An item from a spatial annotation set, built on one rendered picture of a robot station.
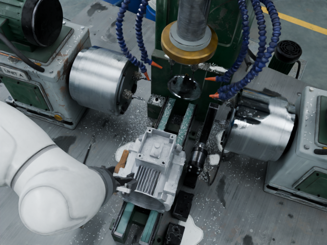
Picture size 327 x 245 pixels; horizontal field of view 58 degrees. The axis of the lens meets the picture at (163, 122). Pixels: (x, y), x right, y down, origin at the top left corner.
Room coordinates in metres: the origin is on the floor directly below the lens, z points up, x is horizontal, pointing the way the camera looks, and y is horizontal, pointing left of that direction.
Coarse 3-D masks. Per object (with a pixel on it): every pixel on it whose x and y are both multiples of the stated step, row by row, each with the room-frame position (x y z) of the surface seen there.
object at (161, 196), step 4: (140, 136) 0.50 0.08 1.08; (140, 140) 0.49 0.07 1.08; (176, 144) 0.48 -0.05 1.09; (176, 148) 0.46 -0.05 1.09; (180, 148) 0.47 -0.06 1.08; (176, 152) 0.46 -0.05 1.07; (180, 152) 0.46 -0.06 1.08; (160, 192) 0.31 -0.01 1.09; (160, 196) 0.29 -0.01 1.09; (164, 196) 0.30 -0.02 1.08; (124, 200) 0.32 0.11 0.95; (160, 200) 0.29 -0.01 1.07; (164, 200) 0.29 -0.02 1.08
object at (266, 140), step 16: (240, 96) 0.65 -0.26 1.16; (256, 96) 0.65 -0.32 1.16; (272, 96) 0.67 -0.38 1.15; (240, 112) 0.59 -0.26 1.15; (256, 112) 0.59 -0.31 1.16; (272, 112) 0.59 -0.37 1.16; (288, 112) 0.60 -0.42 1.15; (224, 128) 0.58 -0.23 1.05; (240, 128) 0.54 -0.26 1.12; (256, 128) 0.54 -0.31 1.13; (272, 128) 0.54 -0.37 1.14; (288, 128) 0.55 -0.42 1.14; (224, 144) 0.52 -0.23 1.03; (240, 144) 0.51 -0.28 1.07; (256, 144) 0.50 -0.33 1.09; (272, 144) 0.50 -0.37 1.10; (272, 160) 0.49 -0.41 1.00
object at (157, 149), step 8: (152, 128) 0.50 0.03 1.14; (144, 136) 0.47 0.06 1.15; (152, 136) 0.49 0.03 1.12; (160, 136) 0.49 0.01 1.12; (168, 136) 0.49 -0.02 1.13; (176, 136) 0.48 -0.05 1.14; (144, 144) 0.46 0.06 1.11; (152, 144) 0.46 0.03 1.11; (160, 144) 0.45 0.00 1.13; (168, 144) 0.46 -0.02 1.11; (144, 152) 0.43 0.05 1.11; (152, 152) 0.42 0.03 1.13; (160, 152) 0.43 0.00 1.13; (168, 152) 0.43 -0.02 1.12; (136, 160) 0.39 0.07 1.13; (144, 160) 0.38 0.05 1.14; (152, 160) 0.40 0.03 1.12; (160, 160) 0.40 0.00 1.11; (168, 160) 0.40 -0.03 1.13; (152, 168) 0.38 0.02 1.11; (160, 168) 0.37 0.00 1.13
